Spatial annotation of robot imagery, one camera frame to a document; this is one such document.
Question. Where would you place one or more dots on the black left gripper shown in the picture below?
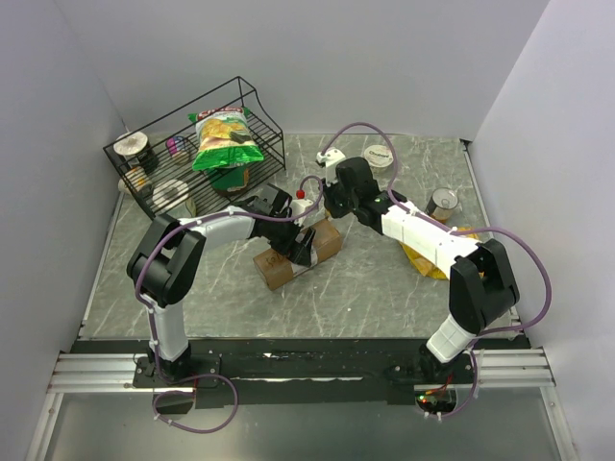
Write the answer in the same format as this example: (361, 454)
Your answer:
(299, 254)

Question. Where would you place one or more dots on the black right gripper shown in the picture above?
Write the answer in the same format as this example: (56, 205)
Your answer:
(327, 194)

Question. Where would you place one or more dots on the brown cardboard express box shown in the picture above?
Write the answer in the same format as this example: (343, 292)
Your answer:
(312, 246)

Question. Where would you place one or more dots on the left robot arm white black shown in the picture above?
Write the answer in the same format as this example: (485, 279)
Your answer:
(164, 265)

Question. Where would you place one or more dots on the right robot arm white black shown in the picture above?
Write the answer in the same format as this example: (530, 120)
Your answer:
(482, 285)

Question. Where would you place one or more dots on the white yogurt tub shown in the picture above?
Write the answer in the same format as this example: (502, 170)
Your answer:
(379, 157)

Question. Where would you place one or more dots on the orange labelled tin can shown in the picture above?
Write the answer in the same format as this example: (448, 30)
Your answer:
(442, 204)

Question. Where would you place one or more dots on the green snack canister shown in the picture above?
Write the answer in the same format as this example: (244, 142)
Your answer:
(229, 181)

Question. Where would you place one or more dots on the yellow Lays chips bag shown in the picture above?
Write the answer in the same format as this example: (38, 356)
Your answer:
(427, 261)

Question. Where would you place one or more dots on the green chips bag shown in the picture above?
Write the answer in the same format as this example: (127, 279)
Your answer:
(224, 138)

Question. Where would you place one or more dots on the white lidded pale can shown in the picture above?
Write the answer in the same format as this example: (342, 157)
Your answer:
(175, 199)

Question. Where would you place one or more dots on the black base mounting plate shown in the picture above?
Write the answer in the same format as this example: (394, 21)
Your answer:
(282, 371)

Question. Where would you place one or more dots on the purple pink small cup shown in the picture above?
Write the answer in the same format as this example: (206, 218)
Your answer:
(177, 148)

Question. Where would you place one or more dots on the small yellow labelled can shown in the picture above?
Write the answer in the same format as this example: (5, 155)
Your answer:
(136, 181)

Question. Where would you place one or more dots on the white lidded dark jar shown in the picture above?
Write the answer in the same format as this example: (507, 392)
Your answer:
(136, 149)

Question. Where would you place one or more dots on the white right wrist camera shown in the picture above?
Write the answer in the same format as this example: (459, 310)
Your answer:
(329, 161)

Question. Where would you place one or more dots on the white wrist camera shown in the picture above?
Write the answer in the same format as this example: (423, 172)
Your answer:
(329, 161)
(299, 207)

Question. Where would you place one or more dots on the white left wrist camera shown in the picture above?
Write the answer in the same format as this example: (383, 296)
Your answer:
(299, 207)

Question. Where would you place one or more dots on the black wire shelf rack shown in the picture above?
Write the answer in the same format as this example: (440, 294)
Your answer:
(267, 133)

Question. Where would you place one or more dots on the aluminium rail frame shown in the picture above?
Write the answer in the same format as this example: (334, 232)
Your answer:
(108, 373)

